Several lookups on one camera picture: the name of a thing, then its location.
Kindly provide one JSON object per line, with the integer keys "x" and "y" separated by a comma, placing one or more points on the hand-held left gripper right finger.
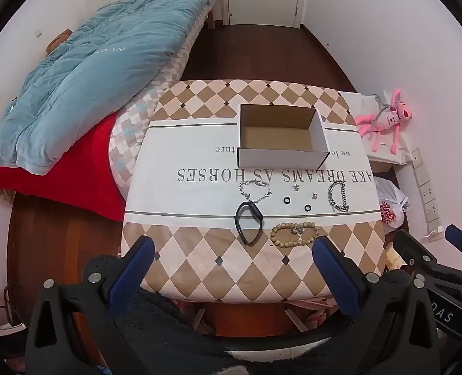
{"x": 332, "y": 269}

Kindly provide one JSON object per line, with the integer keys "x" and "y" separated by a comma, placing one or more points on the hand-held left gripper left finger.
{"x": 135, "y": 265}

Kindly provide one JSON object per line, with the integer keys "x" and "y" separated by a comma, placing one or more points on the white plastic bag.
{"x": 387, "y": 195}

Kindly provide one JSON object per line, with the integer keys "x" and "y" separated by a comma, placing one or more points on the brown cardboard box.
{"x": 379, "y": 167}

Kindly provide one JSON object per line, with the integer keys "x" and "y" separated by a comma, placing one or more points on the red blanket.
{"x": 78, "y": 172}

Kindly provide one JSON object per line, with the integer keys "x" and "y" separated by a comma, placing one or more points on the checkered printed tablecloth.
{"x": 199, "y": 156}

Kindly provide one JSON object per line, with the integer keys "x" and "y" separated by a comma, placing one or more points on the pink plush toy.
{"x": 389, "y": 119}

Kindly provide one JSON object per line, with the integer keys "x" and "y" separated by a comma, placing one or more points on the white carton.
{"x": 356, "y": 103}

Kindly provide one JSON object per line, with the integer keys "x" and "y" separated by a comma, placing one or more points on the blue quilt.
{"x": 98, "y": 74}

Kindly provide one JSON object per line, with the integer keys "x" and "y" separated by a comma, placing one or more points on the white wall socket strip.
{"x": 426, "y": 193}

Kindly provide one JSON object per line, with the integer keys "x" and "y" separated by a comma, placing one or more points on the wooden table frame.
{"x": 250, "y": 320}

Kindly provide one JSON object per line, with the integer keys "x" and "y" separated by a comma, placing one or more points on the wooden bed frame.
{"x": 211, "y": 17}

